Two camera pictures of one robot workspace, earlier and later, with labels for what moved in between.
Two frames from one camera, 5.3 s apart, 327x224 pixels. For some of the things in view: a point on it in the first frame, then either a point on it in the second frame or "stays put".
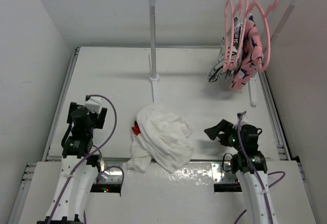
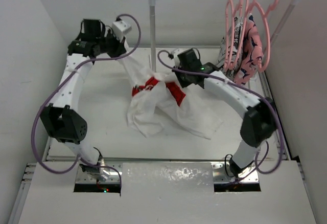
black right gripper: [212, 132] -> [183, 83]
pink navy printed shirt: [252, 54] stays put
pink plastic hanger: [229, 1] stays put
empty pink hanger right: [268, 27] stays put
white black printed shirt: [229, 61] stays put
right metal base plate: [219, 176] stays put
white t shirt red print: [158, 134] -> [158, 99]
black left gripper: [98, 118] -> [118, 45]
